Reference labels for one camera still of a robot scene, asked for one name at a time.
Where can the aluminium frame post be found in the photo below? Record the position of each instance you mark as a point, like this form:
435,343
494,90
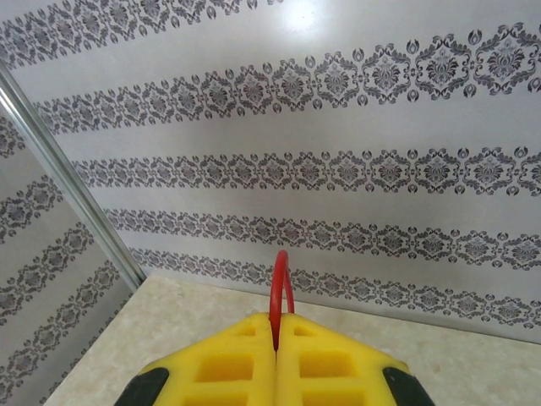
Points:
84,203

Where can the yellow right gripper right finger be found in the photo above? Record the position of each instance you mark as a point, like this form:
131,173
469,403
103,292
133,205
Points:
338,372

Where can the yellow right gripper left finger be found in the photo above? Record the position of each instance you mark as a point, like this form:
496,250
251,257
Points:
203,372

